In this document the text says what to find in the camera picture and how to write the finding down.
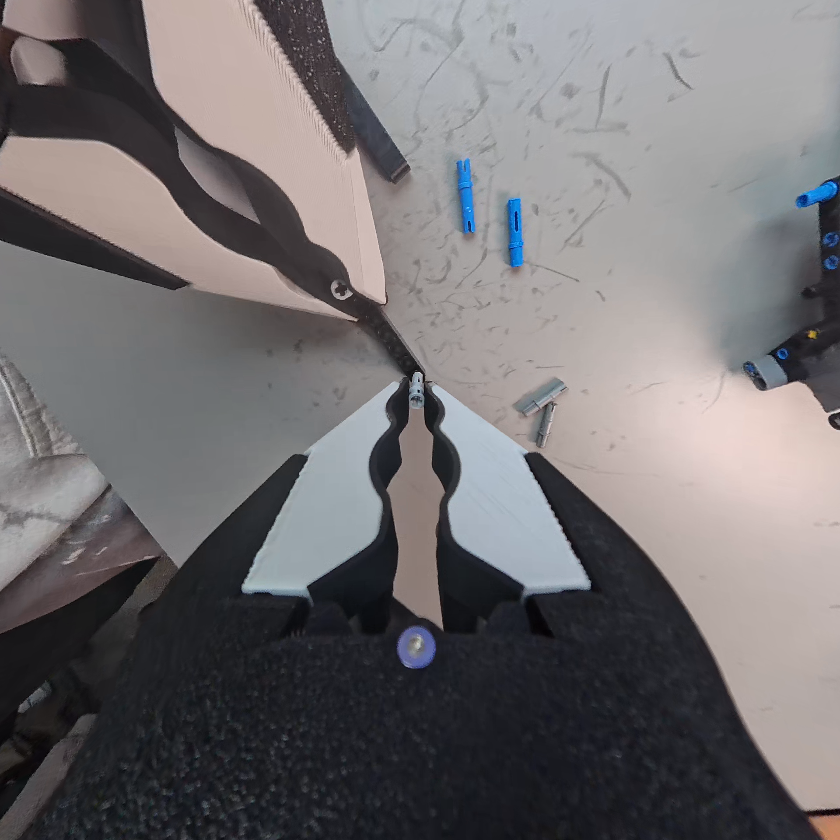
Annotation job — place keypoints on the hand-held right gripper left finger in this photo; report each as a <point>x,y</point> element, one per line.
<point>328,518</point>

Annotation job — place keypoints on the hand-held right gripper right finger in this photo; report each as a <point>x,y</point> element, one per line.
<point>512,518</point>

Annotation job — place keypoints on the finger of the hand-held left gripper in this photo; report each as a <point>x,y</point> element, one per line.
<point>262,98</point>
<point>131,197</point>

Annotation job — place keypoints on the small grey connector pin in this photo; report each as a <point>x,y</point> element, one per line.
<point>416,392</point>

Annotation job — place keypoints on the thin black toy beam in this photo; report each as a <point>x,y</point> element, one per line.
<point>394,341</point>

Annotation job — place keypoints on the grey desk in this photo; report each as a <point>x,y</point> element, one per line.
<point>656,262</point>

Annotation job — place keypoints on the thin grey axle pin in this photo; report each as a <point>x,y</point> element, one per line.
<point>544,430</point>

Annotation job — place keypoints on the wide grey connector piece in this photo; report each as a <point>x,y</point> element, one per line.
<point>539,397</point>

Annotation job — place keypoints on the blue connector pin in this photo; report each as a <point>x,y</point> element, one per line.
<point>515,233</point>
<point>465,197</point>

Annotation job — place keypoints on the person's dark pants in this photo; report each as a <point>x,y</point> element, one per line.
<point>52,663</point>

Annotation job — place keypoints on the grey black brick-built toy model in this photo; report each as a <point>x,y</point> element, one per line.
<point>830,295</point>

